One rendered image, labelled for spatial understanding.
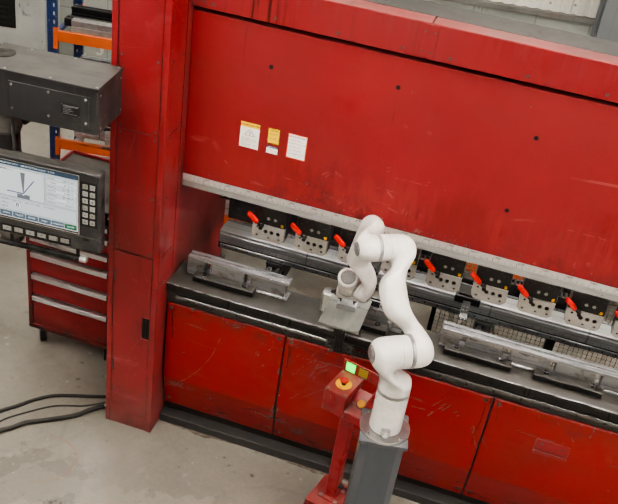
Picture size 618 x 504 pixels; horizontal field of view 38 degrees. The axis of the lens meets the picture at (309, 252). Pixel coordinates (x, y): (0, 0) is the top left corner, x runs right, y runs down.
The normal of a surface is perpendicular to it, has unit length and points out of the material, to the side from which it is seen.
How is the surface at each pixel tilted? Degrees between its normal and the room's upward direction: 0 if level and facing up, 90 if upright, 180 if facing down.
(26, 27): 90
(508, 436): 90
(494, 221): 90
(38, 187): 90
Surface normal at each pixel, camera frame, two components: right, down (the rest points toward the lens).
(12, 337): 0.13, -0.84
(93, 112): -0.21, 0.51
